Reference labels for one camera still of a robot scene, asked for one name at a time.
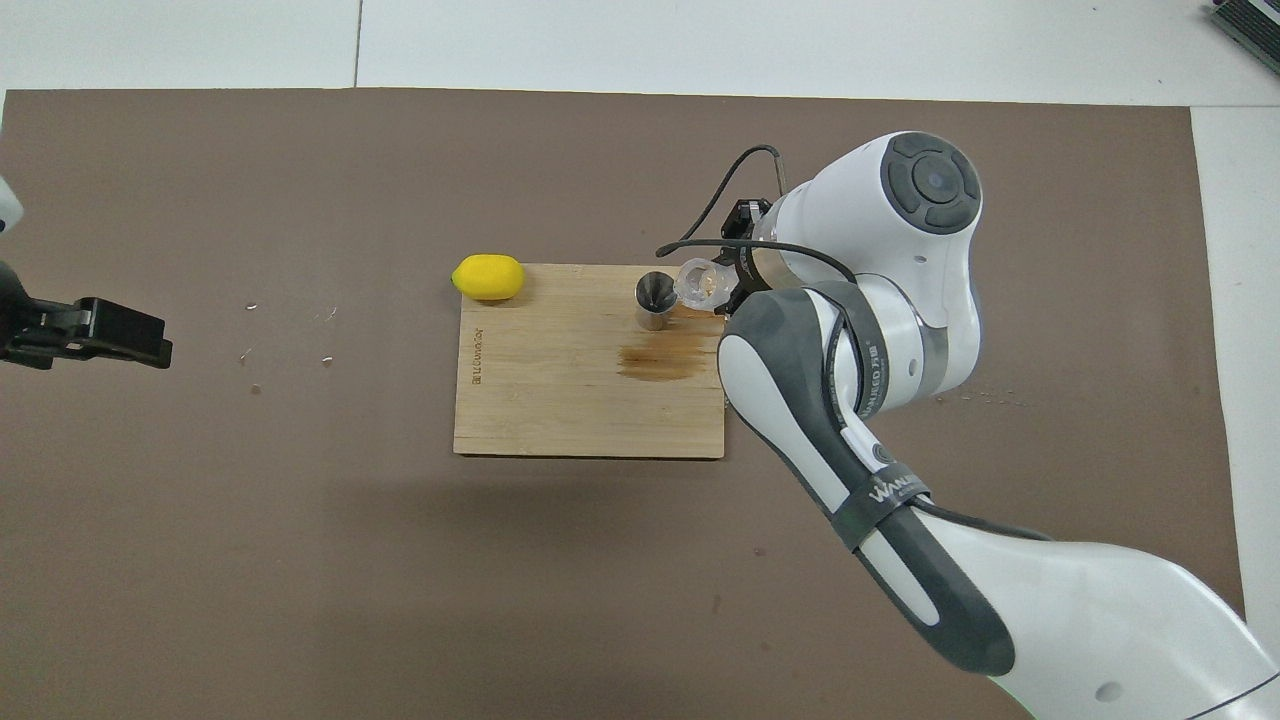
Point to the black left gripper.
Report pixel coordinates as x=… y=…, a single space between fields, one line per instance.
x=30 y=320

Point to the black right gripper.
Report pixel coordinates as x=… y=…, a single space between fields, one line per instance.
x=748 y=268

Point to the clear glass cup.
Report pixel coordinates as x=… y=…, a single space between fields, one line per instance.
x=703 y=283

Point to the steel jigger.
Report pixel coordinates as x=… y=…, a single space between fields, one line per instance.
x=656 y=300

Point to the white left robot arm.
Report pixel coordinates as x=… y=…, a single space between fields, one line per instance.
x=8 y=210

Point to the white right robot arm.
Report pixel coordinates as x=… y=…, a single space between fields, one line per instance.
x=900 y=300

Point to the wooden cutting board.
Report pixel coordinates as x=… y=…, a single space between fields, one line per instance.
x=560 y=400

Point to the yellow lemon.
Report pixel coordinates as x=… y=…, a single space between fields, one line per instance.
x=488 y=278

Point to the brown table mat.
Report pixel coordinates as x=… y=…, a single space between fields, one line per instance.
x=400 y=580

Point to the grey ribbed device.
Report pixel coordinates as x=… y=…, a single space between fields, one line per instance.
x=1255 y=25

